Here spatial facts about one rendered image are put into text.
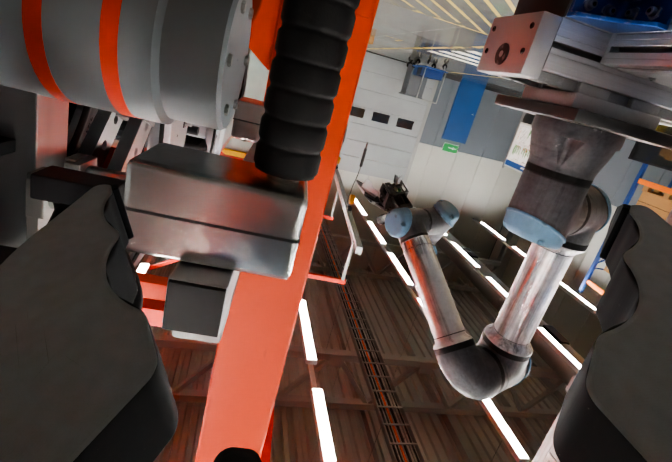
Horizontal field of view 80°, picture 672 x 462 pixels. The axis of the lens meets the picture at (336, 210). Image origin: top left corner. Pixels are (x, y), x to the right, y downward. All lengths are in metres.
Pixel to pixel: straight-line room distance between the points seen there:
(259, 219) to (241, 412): 0.93
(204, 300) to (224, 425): 0.94
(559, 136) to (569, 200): 0.12
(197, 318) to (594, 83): 0.69
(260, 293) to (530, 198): 0.57
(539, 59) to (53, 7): 0.60
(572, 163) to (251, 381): 0.81
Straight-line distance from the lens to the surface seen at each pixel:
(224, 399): 1.09
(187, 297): 0.22
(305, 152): 0.21
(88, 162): 0.48
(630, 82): 0.82
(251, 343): 0.97
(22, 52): 0.38
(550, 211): 0.82
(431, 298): 1.00
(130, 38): 0.34
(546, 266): 0.99
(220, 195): 0.21
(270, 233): 0.21
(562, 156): 0.81
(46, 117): 0.44
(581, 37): 0.75
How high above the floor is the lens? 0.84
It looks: 18 degrees up
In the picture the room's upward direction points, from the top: 165 degrees counter-clockwise
